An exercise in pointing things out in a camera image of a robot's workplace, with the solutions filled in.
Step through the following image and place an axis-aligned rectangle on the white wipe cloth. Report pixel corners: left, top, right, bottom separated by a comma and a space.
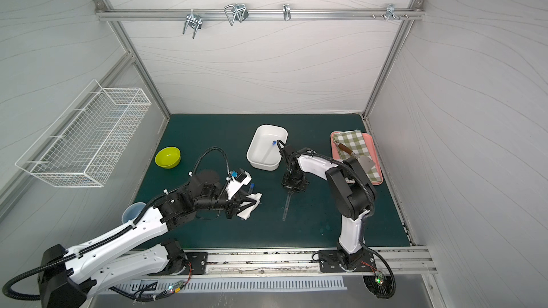
237, 193, 263, 220

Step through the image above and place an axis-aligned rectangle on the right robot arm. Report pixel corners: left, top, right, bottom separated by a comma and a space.
273, 140, 397, 299

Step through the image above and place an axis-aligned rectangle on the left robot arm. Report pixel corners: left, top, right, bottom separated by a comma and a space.
2, 168, 262, 307

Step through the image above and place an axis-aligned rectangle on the green table mat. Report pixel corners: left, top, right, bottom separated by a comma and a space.
123, 113, 411, 250

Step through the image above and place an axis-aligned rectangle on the white rectangular tray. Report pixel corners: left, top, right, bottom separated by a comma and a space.
246, 125, 288, 171

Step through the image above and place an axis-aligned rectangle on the green checkered cloth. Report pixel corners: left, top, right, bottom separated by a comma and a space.
333, 130, 382, 183

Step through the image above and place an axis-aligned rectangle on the green bowl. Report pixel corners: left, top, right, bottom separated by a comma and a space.
154, 146, 181, 169

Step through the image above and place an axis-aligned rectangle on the pink tray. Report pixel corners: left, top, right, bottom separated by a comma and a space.
329, 131, 385, 186

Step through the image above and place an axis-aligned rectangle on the clear plastic cup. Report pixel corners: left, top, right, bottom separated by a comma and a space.
121, 202, 146, 224

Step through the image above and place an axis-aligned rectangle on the white vent strip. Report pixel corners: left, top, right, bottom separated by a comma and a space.
116, 276, 348, 295

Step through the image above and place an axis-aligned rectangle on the metal hook clamp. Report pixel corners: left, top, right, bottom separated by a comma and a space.
282, 4, 291, 21
371, 4, 408, 21
223, 4, 249, 26
182, 11, 203, 39

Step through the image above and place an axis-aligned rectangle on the metal spatula wooden handle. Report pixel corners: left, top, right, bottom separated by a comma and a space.
335, 141, 375, 173

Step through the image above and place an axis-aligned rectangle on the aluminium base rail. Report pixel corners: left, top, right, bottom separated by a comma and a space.
85, 245, 438, 282

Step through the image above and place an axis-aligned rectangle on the white wire basket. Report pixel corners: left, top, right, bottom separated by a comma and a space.
15, 80, 151, 188

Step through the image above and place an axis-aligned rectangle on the aluminium top rail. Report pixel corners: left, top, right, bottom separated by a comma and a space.
96, 7, 426, 22

